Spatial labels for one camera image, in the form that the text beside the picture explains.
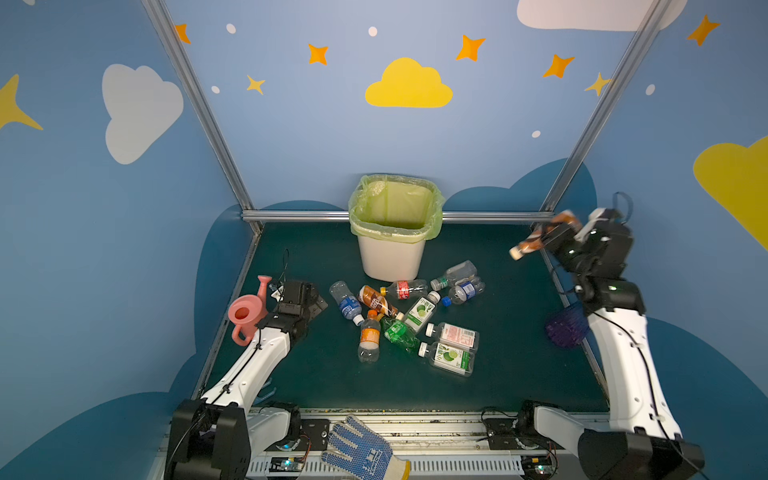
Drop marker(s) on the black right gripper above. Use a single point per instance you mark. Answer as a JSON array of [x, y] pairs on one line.
[[551, 234]]

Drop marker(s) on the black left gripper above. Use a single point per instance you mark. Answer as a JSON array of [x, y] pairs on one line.
[[303, 298]]

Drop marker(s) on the brown tea bottle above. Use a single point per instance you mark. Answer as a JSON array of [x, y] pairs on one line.
[[531, 243]]

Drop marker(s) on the clear bottle blue label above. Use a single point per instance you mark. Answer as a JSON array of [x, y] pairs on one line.
[[348, 304], [464, 291]]

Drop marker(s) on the brown coffee bottle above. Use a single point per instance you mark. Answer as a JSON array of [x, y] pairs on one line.
[[378, 302]]

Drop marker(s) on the clear bottle orange label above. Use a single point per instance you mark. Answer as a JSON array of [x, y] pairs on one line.
[[369, 344]]

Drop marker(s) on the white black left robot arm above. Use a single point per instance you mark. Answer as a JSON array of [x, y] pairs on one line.
[[214, 437]]

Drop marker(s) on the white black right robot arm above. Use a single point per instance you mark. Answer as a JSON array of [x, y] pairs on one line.
[[643, 440]]

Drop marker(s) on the white trash bin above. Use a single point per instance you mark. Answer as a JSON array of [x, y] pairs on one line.
[[390, 261]]

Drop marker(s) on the green bin liner bag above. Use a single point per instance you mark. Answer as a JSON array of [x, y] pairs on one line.
[[391, 194]]

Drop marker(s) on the pink watering can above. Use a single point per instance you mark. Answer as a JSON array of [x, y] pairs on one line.
[[247, 311]]

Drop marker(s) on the clear bottle green cap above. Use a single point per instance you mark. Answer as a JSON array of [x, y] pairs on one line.
[[462, 271]]

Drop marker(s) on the green plastic bottle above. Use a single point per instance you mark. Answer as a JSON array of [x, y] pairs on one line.
[[399, 334]]

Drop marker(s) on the clear bottle red label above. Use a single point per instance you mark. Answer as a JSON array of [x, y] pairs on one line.
[[406, 289]]

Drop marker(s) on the clear bottle pink label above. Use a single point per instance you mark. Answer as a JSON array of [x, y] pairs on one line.
[[458, 337]]

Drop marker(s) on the clear bottle green lime label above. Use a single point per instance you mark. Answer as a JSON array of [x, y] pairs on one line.
[[447, 358]]

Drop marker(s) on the blue dotted work glove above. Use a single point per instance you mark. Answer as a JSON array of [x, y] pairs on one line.
[[363, 453]]

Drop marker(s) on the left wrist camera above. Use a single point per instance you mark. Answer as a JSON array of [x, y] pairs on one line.
[[276, 291]]

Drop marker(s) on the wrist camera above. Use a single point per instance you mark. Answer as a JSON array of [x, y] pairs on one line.
[[601, 215], [276, 291]]

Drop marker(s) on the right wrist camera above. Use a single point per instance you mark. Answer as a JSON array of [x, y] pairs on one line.
[[601, 215]]

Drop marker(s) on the aluminium frame rail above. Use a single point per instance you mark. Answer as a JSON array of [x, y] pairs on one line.
[[455, 217]]

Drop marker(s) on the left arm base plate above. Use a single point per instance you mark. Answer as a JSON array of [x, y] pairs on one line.
[[311, 435]]

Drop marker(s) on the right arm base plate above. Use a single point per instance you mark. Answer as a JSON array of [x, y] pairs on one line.
[[504, 434]]

